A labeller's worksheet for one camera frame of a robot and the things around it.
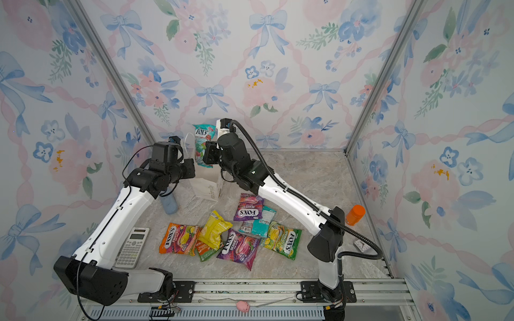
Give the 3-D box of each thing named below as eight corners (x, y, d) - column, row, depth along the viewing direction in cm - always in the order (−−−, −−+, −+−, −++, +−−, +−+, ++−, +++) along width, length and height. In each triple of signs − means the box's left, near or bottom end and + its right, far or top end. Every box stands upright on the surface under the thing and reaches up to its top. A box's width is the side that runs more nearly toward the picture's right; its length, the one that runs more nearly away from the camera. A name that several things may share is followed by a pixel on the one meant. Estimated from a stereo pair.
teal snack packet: (239, 230, 90) (239, 228, 88) (253, 204, 98) (252, 201, 96) (264, 241, 87) (264, 238, 85) (276, 213, 95) (276, 210, 93)
